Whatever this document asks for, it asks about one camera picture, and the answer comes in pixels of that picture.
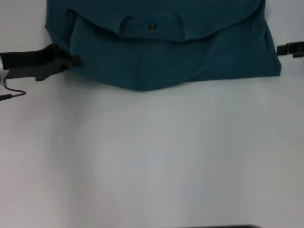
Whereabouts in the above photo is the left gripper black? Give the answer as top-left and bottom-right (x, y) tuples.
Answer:
(0, 44), (83, 83)

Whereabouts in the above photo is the teal t-shirt with FREE print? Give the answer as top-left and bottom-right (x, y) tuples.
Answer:
(45, 0), (282, 93)

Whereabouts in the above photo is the left arm dark cable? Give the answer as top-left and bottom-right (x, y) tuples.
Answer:
(0, 82), (27, 102)

